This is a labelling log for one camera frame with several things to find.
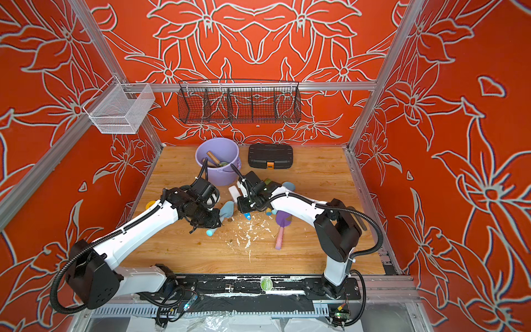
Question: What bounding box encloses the light blue trowel front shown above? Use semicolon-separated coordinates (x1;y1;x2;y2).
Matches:
206;201;235;237

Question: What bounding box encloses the light blue trowel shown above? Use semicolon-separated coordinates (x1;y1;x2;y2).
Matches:
206;201;235;237
282;181;296;192

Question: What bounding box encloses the yellow square spade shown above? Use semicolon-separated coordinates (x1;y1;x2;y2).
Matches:
207;151;222;167

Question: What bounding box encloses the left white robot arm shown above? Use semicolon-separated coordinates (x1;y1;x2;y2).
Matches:
49;178;221;315

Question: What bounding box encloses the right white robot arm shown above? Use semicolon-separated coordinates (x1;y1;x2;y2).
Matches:
232;166;384;293

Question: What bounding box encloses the light blue trowel back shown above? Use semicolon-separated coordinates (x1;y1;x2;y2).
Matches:
282;181;296;192

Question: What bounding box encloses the purple plastic bucket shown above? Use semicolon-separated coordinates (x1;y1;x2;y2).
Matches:
195;138;241;187

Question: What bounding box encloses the black plastic tool case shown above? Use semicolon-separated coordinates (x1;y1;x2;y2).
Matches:
248;143;294;170

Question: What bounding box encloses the yellow tape roll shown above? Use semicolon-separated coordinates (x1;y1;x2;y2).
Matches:
145;201;157;210

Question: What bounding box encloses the green round sticker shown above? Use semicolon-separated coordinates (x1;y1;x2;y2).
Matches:
260;277;273;292

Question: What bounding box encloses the black hex key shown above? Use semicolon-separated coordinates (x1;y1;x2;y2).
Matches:
353;214;368;232

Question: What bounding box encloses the purple trowel pink handle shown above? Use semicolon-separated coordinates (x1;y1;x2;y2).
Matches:
275;210;292;250

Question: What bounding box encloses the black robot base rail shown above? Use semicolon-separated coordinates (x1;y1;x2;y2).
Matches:
138;274;362;315

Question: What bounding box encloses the black wire wall basket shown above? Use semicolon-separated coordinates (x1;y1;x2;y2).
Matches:
176;80;302;124

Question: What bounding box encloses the white wire mesh basket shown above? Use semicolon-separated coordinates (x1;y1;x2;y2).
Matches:
82;76;156;135

